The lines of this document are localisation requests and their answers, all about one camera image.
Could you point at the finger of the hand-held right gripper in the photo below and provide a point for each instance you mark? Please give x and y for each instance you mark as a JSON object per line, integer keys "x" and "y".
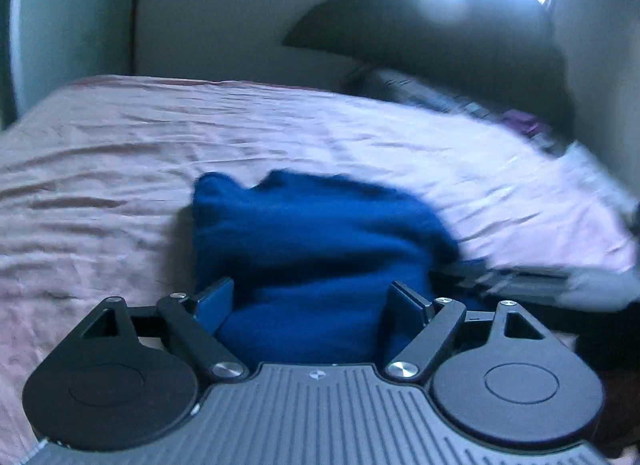
{"x": 495, "y": 279}

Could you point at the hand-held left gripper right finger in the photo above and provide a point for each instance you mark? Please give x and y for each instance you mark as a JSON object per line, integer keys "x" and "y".
{"x": 402, "y": 307}

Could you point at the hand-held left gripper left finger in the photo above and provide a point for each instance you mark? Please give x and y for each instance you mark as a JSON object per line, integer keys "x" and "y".
{"x": 216, "y": 302}

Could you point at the blue knit sweater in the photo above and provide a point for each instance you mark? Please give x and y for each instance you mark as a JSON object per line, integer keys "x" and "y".
{"x": 320, "y": 245}

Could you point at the white cloth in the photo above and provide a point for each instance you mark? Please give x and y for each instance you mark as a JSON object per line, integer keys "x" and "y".
{"x": 600, "y": 175}

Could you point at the purple cloth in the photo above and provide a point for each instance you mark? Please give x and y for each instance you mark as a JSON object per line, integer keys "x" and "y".
{"x": 520, "y": 121}

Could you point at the beige bed sheet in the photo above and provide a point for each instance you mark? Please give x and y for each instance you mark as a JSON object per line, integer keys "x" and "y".
{"x": 100, "y": 170}

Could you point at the dark striped cloth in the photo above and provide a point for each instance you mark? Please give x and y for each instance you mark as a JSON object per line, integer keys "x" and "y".
{"x": 440, "y": 95}

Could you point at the frosted glass wardrobe door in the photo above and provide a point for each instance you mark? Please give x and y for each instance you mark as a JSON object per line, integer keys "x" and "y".
{"x": 65, "y": 20}

